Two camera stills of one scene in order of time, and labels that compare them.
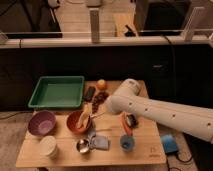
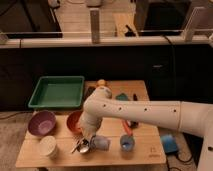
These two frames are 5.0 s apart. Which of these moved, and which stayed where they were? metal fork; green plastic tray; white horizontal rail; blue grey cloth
Moved: metal fork
Stayed: green plastic tray; white horizontal rail; blue grey cloth
